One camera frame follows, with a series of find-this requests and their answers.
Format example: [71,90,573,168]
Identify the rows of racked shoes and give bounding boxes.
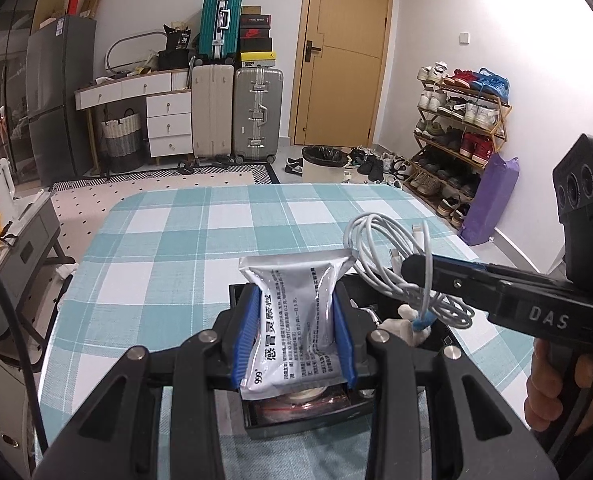
[414,61,510,228]

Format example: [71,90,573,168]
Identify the white charging cable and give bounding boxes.
[344,212,475,331]

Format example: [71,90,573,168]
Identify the silver suitcase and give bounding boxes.
[232,66,284,164]

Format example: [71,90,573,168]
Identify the trash bin with black liner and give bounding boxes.
[301,145,348,181]

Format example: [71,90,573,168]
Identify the oval mirror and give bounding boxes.
[105,30,170,73]

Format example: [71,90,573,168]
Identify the grey side cabinet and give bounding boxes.
[0,187,77,341]

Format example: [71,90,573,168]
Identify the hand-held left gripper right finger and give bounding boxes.
[333,290,560,480]

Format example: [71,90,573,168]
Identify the scattered shoes pile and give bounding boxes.
[284,146,417,188]

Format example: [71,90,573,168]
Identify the silver medicine packet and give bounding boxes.
[239,249,360,401]

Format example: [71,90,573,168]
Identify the purple bag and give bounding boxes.
[459,152,520,247]

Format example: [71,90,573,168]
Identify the white cloth glove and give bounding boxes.
[379,305,435,348]

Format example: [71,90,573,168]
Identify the cream suitcase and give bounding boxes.
[191,62,237,161]

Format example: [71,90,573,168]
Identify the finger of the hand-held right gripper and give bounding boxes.
[434,256,500,281]
[401,254,501,311]

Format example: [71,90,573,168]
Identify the black cardboard box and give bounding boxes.
[229,272,470,441]

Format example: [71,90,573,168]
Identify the white desk with drawers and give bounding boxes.
[75,69,194,181]

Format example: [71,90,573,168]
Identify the grey refrigerator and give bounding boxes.
[26,15,97,186]

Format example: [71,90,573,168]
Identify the person's right hand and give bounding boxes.
[524,335,593,436]

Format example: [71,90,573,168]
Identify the teal suitcase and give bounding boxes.
[199,0,244,65]

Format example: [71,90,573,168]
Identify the woven laundry basket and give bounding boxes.
[101,110,144,173]

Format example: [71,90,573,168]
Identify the black bag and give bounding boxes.
[158,24,197,71]

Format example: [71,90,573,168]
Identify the wooden shoe rack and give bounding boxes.
[411,62,512,228]

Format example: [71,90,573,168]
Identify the dark glass cabinet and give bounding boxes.
[0,0,52,181]

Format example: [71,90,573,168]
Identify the stack of shoe boxes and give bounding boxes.
[239,6,273,68]

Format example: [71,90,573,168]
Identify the wooden door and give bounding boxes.
[289,0,395,148]

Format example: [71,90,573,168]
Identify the teal plaid tablecloth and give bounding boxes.
[36,183,542,466]

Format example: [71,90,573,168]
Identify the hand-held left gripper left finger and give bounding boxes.
[34,285,264,480]

